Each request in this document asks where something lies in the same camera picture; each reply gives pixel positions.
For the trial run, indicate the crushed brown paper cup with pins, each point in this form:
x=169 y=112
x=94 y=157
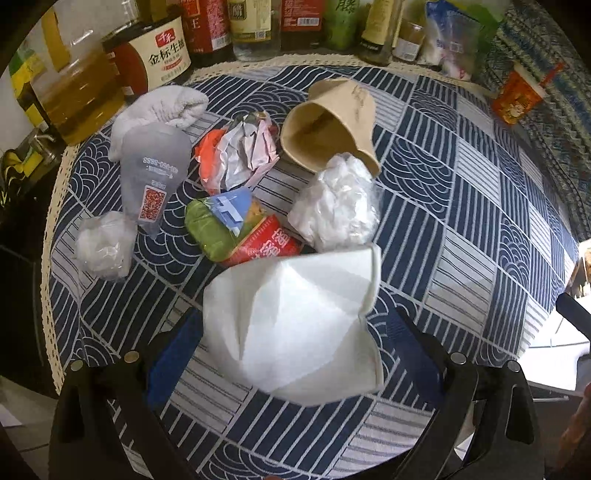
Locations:
x=332 y=120

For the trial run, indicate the large yellow oil bottle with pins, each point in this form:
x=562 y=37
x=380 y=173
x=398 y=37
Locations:
x=78 y=97

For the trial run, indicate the small spice jar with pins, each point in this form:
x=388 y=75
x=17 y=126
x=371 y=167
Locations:
x=408 y=44

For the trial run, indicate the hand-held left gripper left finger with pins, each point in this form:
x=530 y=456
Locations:
x=173 y=364

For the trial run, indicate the clear bag of white powder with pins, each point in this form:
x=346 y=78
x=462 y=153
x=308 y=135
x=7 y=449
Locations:
x=448 y=41

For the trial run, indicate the blue white patterned tablecloth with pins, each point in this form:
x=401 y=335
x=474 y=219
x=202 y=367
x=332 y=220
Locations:
x=438 y=184

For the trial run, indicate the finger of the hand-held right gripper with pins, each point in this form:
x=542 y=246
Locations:
x=575 y=311

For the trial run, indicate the small crumpled clear plastic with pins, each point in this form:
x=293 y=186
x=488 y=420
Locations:
x=101 y=244

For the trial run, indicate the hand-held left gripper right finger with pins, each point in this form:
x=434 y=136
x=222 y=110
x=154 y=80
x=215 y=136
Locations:
x=418 y=360

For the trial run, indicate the green packet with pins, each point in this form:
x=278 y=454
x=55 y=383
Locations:
x=489 y=11

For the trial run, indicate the crumpled white plastic bag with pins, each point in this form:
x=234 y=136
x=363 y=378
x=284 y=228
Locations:
x=332 y=207

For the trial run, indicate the red white wrapper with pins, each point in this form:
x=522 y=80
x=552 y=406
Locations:
x=240 y=147

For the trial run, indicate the red green snack wrapper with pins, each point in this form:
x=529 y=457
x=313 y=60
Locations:
x=258 y=242

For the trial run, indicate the dark bottle red label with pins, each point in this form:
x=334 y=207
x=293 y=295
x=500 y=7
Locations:
x=302 y=23

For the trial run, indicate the clear plastic cup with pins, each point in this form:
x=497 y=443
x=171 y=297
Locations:
x=152 y=170

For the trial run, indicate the orange cup with straw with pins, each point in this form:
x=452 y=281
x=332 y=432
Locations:
x=517 y=97

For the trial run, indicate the clear bottle cream label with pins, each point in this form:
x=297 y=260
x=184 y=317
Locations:
x=254 y=27

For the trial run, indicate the brown soy sauce jug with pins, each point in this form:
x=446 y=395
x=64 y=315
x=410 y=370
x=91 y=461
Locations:
x=157 y=60

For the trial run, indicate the green bottle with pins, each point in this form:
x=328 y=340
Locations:
x=344 y=23

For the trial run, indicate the blue patterned woven cloth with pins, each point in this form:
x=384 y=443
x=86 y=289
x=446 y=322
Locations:
x=554 y=152

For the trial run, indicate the white towel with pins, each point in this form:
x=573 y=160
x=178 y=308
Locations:
x=161 y=106

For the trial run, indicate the red label sauce bottle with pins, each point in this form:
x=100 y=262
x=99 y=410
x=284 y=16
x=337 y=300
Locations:
x=205 y=27

